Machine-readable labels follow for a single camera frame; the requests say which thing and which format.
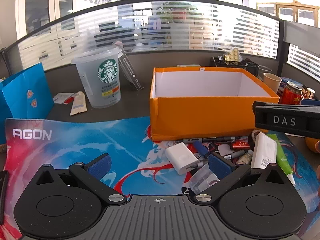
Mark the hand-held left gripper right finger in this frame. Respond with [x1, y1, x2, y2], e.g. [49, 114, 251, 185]
[193, 153, 298, 204]

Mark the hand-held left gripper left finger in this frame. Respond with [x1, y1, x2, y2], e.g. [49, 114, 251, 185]
[27, 153, 127, 205]

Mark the blue marker pen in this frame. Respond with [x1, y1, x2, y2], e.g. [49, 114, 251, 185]
[193, 141, 211, 159]

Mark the black tape roll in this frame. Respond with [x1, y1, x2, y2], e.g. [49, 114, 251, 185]
[248, 129, 262, 151]

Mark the orange cardboard box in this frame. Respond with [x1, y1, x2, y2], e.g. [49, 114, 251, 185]
[150, 67, 280, 142]

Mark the silver marker pen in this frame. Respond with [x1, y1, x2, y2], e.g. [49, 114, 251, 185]
[220, 150, 246, 161]

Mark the clear plastic box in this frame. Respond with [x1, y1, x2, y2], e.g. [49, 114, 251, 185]
[188, 163, 221, 196]

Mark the small glitter bottle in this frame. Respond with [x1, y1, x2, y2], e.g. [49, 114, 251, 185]
[236, 150, 254, 166]

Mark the red drink can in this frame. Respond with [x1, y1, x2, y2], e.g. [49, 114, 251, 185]
[279, 81, 304, 105]

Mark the red playing card box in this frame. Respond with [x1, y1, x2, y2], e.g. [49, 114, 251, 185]
[230, 140, 251, 149]

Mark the colourful printed mouse mat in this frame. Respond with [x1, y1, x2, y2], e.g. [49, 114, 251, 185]
[4, 116, 318, 240]

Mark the grey black pen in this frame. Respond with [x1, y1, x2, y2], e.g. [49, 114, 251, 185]
[175, 136, 241, 143]

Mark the shiny metallic cup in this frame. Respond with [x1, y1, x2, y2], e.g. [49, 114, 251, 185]
[304, 87, 316, 101]

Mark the orange fruit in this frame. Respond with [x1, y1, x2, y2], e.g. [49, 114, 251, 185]
[305, 137, 320, 154]

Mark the green glue tube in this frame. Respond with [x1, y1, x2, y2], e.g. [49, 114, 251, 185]
[266, 134, 297, 187]

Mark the white power bank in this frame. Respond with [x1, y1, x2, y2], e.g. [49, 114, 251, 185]
[250, 132, 278, 169]

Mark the beige paper cup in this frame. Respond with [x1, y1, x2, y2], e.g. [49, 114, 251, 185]
[263, 72, 283, 94]

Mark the white power adapter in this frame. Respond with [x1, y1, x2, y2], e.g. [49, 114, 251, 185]
[165, 142, 199, 176]

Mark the clear glass cup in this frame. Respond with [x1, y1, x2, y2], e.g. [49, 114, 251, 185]
[257, 65, 273, 80]

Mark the beige paper packet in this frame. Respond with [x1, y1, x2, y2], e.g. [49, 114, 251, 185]
[69, 91, 88, 116]

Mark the black mesh desk organizer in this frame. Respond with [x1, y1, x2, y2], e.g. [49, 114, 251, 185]
[209, 56, 259, 78]

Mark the translucent plastic cup green logo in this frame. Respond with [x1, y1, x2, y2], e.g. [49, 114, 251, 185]
[71, 49, 122, 109]

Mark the white red sachet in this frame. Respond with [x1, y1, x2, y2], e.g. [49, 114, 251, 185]
[53, 92, 75, 104]

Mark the yellow building brick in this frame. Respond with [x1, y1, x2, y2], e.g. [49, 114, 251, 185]
[224, 49, 242, 62]

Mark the black leaflet box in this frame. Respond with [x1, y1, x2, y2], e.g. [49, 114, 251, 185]
[117, 41, 145, 92]

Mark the blue paper bag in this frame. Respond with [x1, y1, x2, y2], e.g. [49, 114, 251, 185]
[0, 62, 55, 130]

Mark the frosted glass partition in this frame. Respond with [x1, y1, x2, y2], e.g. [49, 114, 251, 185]
[17, 0, 286, 72]

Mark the green potted plant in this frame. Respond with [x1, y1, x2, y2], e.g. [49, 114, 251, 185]
[156, 2, 200, 23]

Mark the white office cabinet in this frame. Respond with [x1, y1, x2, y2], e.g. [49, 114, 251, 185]
[15, 0, 76, 41]

